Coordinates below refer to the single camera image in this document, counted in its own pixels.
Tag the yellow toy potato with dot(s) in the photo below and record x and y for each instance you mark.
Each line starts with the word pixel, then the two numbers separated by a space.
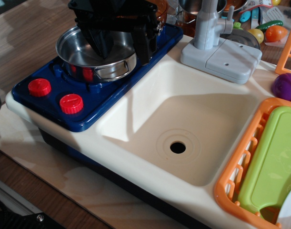
pixel 258 34

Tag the orange toy tomato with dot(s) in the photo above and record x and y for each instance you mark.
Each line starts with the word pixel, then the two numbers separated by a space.
pixel 275 33

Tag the stainless steel pan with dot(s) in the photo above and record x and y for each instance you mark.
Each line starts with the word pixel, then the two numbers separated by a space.
pixel 83 64

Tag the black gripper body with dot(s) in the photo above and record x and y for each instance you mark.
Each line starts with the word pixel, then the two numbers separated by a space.
pixel 116 15

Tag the black bracket with screw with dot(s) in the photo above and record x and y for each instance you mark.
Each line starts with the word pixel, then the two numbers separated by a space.
pixel 11 220

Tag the red stove knob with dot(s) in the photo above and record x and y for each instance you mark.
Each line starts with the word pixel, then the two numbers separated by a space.
pixel 71 104
pixel 39 87

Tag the right red stove knob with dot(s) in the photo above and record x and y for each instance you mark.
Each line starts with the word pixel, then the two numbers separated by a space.
pixel 71 104

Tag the white plate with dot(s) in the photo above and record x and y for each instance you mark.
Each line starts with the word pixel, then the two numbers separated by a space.
pixel 284 217

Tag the green cutting board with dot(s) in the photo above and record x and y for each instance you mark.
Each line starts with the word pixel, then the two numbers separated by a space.
pixel 268 179

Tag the steel pot behind faucet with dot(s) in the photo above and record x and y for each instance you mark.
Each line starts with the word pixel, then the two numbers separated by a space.
pixel 190 10

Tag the orange transparent pot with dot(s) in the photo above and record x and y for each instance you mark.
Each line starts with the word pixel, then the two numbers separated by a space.
pixel 162 9

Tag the purple toy vegetable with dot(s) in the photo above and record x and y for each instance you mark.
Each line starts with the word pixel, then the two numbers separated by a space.
pixel 281 87

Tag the orange dish rack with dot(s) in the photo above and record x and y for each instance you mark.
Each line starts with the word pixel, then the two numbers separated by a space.
pixel 230 181

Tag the grey toy faucet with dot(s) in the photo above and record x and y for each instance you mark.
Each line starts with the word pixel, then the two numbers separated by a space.
pixel 210 53

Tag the steel pot lid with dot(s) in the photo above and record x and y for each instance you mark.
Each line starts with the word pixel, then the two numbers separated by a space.
pixel 242 37

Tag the green toy cucumber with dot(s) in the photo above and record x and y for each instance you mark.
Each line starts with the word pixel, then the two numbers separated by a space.
pixel 265 26

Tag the blue toy stove top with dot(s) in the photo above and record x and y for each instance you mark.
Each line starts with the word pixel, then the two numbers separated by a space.
pixel 97 98

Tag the cream toy sink unit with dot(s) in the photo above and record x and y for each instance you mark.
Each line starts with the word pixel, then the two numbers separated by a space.
pixel 169 137

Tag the orange wire rack piece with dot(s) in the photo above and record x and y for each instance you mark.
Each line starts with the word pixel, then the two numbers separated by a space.
pixel 284 57

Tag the white toy spatula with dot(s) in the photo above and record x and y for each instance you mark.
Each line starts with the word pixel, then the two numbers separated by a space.
pixel 275 13

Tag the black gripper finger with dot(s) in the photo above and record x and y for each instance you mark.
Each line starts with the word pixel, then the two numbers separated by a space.
pixel 101 41
pixel 145 42

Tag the left red stove knob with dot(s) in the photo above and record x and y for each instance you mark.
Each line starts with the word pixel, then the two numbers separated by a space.
pixel 39 87

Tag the teal toy utensil handle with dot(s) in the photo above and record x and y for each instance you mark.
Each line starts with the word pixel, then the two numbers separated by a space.
pixel 245 16

